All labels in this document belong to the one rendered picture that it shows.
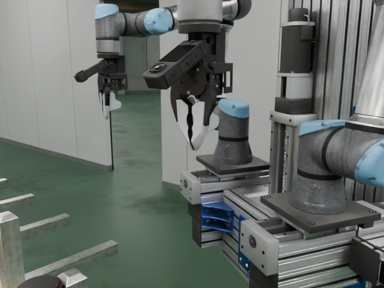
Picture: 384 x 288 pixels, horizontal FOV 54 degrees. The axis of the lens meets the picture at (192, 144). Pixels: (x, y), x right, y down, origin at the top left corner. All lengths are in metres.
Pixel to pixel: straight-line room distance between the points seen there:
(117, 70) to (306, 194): 0.71
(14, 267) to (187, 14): 0.57
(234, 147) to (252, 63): 2.08
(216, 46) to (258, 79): 2.73
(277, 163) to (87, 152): 4.18
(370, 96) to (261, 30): 2.55
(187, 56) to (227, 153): 0.86
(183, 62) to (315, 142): 0.49
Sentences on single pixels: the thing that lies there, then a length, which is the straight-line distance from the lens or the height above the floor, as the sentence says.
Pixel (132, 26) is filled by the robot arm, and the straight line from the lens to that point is 1.27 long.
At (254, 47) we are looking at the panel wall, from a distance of 3.41.
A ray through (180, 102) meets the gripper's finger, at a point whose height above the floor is 1.35.
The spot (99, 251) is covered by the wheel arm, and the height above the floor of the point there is 0.96.
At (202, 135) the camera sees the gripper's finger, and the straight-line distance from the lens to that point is 0.64.
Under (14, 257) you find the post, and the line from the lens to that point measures 0.83.
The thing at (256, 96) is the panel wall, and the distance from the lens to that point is 3.40.
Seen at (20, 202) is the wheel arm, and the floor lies 0.95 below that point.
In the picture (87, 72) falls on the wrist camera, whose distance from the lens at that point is 1.25.
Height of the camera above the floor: 1.42
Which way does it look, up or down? 13 degrees down
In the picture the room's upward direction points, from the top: straight up
